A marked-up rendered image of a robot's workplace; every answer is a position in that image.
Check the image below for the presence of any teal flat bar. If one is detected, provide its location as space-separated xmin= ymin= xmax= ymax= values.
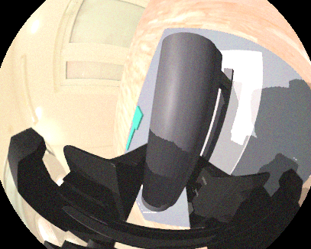
xmin=125 ymin=106 xmax=143 ymax=151

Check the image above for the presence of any grey rectangular mat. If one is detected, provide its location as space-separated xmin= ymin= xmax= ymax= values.
xmin=125 ymin=28 xmax=311 ymax=227

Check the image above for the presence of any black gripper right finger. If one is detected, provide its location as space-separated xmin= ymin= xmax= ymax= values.
xmin=186 ymin=155 xmax=270 ymax=229

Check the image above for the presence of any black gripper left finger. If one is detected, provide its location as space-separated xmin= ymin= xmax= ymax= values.
xmin=63 ymin=143 xmax=148 ymax=222

